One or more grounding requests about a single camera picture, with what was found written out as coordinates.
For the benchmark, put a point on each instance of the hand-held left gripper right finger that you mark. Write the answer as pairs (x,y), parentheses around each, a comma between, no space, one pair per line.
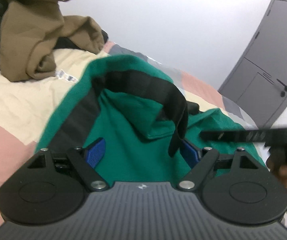
(191,153)

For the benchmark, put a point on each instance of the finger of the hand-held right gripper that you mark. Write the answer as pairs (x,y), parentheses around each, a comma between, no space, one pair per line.
(233,135)

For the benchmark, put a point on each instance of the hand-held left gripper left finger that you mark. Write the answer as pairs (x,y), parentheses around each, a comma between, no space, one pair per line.
(96,152)

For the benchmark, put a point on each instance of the green hoodie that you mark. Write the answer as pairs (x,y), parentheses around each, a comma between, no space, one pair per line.
(133,120)

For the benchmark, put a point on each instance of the person's right hand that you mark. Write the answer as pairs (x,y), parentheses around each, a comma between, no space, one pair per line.
(283,175)

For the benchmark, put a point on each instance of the black door lock knob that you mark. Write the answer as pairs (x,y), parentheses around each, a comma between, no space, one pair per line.
(282,94)

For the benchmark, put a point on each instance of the patchwork quilt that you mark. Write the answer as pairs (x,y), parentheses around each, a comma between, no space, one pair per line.
(13,105)

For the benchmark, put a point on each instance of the grey door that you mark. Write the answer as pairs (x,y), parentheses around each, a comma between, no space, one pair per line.
(271,42)

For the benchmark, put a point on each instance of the brown garment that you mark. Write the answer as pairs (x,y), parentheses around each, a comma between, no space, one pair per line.
(28,30)

